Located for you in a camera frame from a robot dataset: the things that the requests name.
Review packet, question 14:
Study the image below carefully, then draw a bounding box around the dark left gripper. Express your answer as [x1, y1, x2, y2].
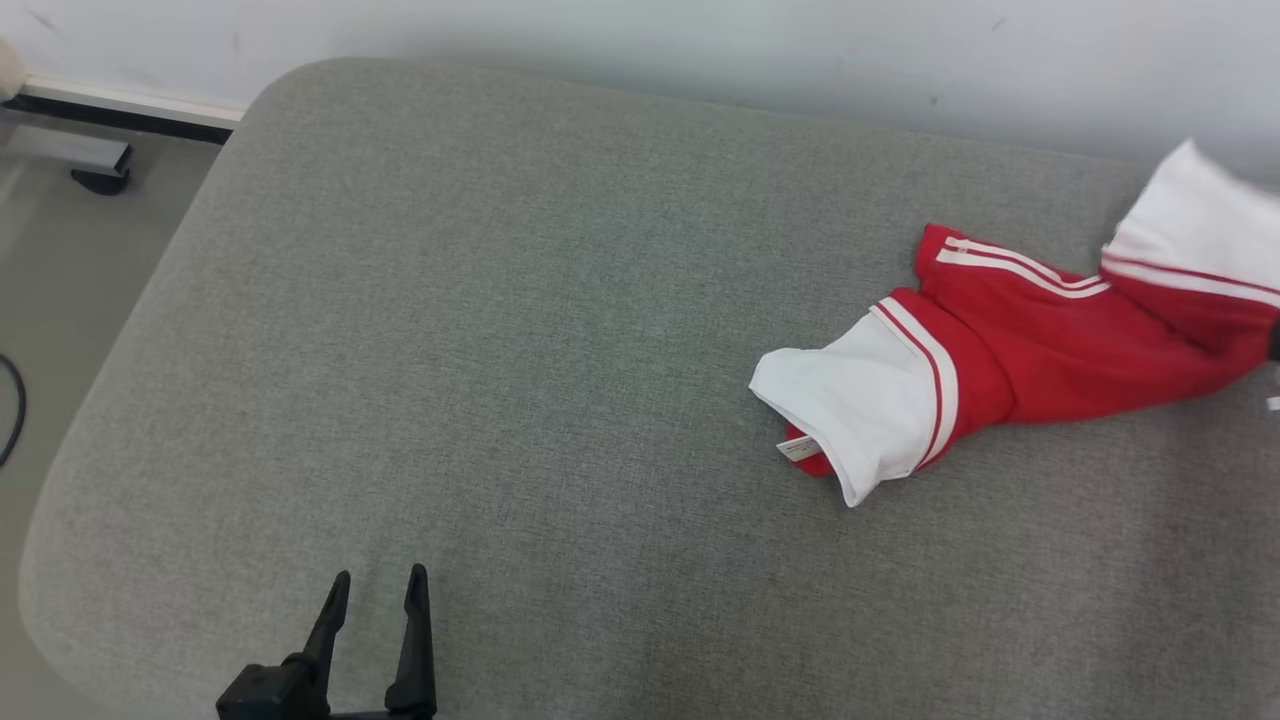
[215, 563, 439, 720]

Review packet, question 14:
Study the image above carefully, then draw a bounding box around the red white number 23 jersey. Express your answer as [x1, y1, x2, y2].
[748, 138, 1280, 509]

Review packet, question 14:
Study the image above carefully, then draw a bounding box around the grey metal leg black foot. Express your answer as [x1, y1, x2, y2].
[0, 124, 134, 197]

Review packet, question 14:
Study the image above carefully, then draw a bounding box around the beige rounded object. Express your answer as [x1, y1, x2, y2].
[0, 34, 29, 102]

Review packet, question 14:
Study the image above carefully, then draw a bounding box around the black floor cable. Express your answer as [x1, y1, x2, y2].
[0, 354, 28, 470]

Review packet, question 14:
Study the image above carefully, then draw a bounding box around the white wall baseboard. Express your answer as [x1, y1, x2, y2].
[18, 74, 247, 131]

